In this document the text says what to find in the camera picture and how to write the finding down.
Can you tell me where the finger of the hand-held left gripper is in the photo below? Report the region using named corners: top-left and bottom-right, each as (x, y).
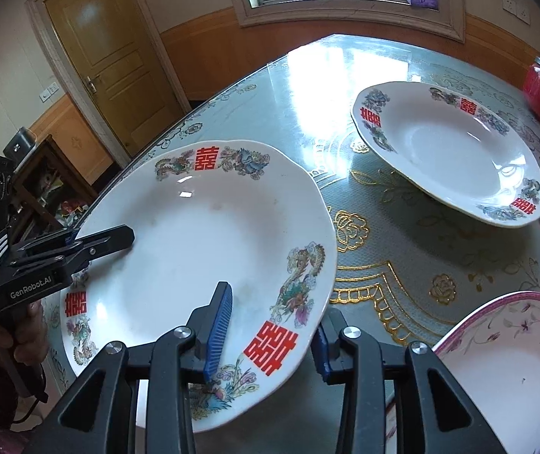
top-left (68, 224), bottom-right (137, 266)

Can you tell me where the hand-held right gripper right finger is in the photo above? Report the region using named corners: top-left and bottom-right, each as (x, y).
top-left (312, 309), bottom-right (507, 454)

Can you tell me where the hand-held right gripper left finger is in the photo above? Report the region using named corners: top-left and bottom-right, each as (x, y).
top-left (24, 281), bottom-right (235, 454)

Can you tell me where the white plate with red print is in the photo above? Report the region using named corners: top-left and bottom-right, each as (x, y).
top-left (60, 139), bottom-right (338, 433)
top-left (350, 81), bottom-right (540, 229)

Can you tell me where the person's left hand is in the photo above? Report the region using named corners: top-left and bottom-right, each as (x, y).
top-left (12, 300), bottom-right (52, 367)

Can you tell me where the wooden cabinet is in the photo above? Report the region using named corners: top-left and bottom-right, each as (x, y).
top-left (12, 135), bottom-right (101, 233)

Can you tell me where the floral tablecloth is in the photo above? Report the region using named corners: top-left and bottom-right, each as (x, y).
top-left (43, 33), bottom-right (540, 454)

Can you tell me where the black device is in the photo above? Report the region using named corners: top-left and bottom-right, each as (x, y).
top-left (2, 127), bottom-right (39, 160)

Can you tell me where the pink floral bowl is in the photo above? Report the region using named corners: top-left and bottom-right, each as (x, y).
top-left (388, 291), bottom-right (540, 454)

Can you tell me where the wooden door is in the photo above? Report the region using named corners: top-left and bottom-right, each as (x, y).
top-left (26, 0), bottom-right (191, 171)

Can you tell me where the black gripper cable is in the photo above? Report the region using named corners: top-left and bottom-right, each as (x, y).
top-left (12, 385), bottom-right (50, 425)

